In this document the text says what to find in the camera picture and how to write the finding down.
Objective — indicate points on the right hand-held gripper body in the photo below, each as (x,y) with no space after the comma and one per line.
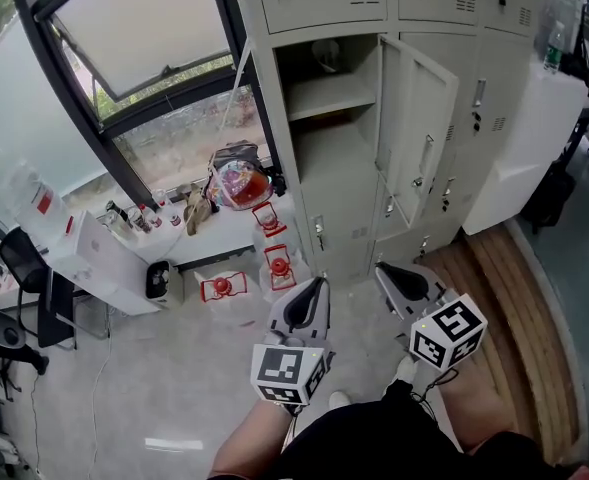
(449,333)

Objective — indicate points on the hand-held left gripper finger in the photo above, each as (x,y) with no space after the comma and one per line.
(280,313)
(323,318)

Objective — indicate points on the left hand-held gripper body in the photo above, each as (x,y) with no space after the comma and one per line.
(281,368)

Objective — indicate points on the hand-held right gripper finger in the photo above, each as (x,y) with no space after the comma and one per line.
(414,283)
(390,295)

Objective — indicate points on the grey metal locker cabinet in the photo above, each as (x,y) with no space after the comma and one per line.
(334,168)

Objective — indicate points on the grey metal locker door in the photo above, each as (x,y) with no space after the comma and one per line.
(419,118)

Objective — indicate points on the person's right forearm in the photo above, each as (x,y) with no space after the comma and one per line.
(476,408)

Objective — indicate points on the person's left forearm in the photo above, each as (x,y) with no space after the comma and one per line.
(251,438)

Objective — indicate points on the white box cabinet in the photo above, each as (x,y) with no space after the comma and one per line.
(109,263)

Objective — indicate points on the person's right white shoe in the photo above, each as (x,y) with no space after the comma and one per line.
(405,369)

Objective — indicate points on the person's white shoe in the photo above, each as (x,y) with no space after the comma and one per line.
(339,400)
(405,369)

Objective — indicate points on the person's left white shoe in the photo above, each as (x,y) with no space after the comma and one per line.
(339,400)

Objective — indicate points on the brown wooden platform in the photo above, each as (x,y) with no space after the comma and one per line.
(519,318)

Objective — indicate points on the person's black shorts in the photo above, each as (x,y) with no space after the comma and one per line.
(374,443)

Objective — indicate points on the white trash bin black rim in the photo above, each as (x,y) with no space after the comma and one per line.
(161,283)

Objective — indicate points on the clear bag with red contents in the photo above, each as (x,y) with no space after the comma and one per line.
(241,188)

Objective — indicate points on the beige plush toy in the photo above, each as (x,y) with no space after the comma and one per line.
(196,210)

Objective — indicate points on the clear plastic bottle red label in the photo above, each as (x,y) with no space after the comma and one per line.
(160,203)

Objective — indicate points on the black backpack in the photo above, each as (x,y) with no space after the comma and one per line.
(236,152)

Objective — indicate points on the small bottle red label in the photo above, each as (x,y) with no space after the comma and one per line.
(141,219)

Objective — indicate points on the black bottle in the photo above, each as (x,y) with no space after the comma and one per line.
(116,212)

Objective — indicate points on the white plastic bag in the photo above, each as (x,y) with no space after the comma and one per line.
(326,55)

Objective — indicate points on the black office chair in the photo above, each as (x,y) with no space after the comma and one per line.
(21,263)

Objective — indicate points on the clear water jug red label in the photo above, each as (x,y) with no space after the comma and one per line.
(36,203)

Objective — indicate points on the green label plastic bottle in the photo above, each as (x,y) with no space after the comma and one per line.
(554,53)

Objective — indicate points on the frosted tilting window pane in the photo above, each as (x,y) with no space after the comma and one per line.
(139,33)

